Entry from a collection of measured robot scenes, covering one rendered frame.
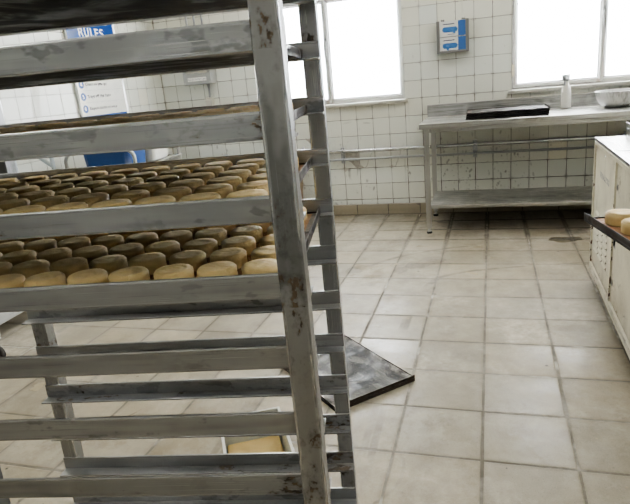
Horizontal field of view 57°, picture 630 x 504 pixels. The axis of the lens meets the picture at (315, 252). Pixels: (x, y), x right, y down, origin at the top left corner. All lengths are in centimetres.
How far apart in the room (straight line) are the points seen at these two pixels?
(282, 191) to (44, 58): 29
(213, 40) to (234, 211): 18
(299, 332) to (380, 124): 483
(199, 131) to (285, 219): 13
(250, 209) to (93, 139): 19
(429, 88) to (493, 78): 54
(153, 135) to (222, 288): 19
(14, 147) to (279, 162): 30
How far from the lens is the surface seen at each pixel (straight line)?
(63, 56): 69
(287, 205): 60
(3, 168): 125
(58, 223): 72
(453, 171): 541
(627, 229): 102
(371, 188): 553
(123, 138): 67
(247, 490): 81
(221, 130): 63
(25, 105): 465
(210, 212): 65
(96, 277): 78
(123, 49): 66
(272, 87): 59
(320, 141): 104
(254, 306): 114
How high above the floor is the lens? 127
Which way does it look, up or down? 16 degrees down
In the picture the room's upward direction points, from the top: 5 degrees counter-clockwise
